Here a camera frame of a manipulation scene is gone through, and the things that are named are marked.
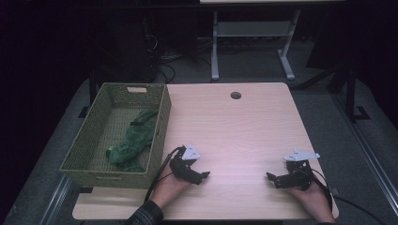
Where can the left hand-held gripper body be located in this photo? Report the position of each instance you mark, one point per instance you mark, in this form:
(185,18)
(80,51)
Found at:
(183,165)

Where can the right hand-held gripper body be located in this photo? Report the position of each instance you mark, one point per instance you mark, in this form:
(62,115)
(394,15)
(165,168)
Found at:
(298,176)

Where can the green plush garment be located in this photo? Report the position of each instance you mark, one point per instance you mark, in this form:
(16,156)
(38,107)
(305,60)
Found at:
(131,143)

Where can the green woven basket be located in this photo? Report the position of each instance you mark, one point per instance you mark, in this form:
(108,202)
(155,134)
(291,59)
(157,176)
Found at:
(94,131)

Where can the person's right hand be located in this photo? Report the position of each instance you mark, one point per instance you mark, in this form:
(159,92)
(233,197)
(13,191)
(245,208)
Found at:
(313,200)

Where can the person's left hand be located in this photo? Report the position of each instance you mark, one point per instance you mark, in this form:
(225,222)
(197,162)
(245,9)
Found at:
(169,190)

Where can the black metal stand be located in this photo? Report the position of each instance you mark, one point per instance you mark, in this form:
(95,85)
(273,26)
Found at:
(350,93)
(93,90)

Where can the dark cabinet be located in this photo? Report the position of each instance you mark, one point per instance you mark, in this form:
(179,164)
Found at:
(131,47)

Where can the metal floor rail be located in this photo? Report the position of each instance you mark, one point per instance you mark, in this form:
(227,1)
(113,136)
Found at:
(369,159)
(56,200)

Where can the white metal desk frame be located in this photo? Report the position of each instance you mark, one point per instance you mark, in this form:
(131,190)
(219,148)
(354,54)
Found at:
(250,28)

